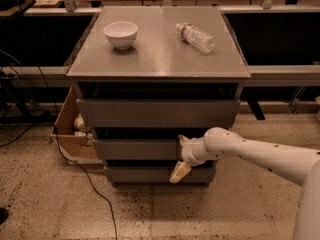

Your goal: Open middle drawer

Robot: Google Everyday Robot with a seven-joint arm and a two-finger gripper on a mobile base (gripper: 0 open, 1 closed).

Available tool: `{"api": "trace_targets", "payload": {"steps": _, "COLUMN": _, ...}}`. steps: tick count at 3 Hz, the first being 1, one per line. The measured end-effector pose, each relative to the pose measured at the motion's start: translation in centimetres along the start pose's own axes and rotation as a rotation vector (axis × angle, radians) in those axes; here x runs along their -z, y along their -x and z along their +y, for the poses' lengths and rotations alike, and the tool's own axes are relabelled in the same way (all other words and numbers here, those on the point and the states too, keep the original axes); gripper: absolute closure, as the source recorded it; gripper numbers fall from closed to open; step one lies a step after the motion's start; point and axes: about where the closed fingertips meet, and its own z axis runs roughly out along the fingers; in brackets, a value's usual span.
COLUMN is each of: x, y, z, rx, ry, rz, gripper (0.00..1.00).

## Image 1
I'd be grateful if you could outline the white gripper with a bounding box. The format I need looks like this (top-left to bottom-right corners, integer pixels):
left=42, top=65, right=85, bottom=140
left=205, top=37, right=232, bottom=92
left=169, top=134, right=208, bottom=184

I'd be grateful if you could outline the grey drawer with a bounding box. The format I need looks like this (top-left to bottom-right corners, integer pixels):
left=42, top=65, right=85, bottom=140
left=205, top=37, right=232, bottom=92
left=93, top=139, right=181, bottom=160
left=104, top=167, right=216, bottom=184
left=76, top=99, right=240, bottom=128

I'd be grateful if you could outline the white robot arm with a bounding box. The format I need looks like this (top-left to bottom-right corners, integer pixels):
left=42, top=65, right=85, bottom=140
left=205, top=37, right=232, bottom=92
left=169, top=127, right=320, bottom=240

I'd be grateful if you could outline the grey bottom drawer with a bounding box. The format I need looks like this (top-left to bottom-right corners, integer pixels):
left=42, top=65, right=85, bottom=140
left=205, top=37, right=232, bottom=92
left=104, top=167, right=216, bottom=184

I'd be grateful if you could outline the grey drawer cabinet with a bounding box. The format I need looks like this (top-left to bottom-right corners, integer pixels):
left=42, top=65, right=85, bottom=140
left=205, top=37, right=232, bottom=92
left=68, top=6, right=244, bottom=170

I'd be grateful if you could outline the grey top drawer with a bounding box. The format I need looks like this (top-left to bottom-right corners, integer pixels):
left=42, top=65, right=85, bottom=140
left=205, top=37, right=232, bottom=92
left=76, top=99, right=240, bottom=128

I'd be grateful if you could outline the white cup in box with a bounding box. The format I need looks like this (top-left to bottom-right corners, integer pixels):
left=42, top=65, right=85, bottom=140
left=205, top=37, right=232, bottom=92
left=73, top=115, right=90, bottom=133

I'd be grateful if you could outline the brown cardboard box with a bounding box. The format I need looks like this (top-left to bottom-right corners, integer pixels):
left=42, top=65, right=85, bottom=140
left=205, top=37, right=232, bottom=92
left=50, top=87, right=100, bottom=164

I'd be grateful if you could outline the clear plastic water bottle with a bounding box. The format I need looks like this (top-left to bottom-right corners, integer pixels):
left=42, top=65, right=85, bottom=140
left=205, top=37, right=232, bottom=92
left=176, top=22, right=215, bottom=54

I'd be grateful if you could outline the white ceramic bowl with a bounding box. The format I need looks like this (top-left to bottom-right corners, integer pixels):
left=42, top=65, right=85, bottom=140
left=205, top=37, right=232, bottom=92
left=103, top=21, right=138, bottom=50

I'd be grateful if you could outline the black shoe tip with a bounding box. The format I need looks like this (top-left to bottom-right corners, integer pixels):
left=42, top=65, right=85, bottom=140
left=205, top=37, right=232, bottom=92
left=0, top=207, right=9, bottom=225

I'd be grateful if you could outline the black floor cable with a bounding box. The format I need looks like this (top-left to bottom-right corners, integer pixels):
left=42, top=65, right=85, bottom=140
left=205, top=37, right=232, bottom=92
left=53, top=126, right=119, bottom=240

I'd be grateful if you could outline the grey metal rail frame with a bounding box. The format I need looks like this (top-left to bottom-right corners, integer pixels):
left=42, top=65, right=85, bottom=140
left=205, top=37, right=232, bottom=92
left=1, top=6, right=320, bottom=88

